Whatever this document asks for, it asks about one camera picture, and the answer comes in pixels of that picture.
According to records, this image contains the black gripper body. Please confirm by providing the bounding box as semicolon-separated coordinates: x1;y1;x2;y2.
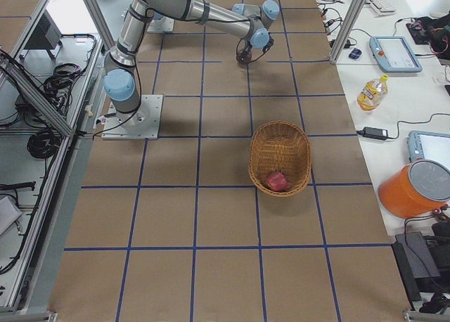
238;41;252;57

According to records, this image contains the dark red apple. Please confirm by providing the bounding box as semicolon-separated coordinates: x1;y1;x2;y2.
236;53;252;65

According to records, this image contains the light red apple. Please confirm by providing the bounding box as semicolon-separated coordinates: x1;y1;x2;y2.
266;172;289;192

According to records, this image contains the wicker basket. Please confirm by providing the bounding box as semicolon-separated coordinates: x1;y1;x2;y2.
248;120;311;198

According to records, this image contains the dark blue pouch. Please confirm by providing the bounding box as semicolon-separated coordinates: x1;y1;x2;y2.
348;48;362;60

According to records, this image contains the orange drink bottle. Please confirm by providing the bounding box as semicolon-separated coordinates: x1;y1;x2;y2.
356;75;389;112

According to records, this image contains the teach pendant tablet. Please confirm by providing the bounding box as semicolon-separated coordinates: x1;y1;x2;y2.
369;37;423;73

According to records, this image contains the black power adapter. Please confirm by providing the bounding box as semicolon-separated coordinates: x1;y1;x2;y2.
360;127;389;141

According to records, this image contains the orange bucket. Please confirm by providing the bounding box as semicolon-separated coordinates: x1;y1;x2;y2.
378;159;449;219

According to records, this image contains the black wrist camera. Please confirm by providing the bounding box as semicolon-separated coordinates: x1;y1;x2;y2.
262;37;274;54

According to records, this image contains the aluminium frame post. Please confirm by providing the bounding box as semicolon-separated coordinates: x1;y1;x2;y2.
329;0;366;65

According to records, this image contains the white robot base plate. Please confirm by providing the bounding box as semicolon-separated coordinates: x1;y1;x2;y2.
101;95;163;140

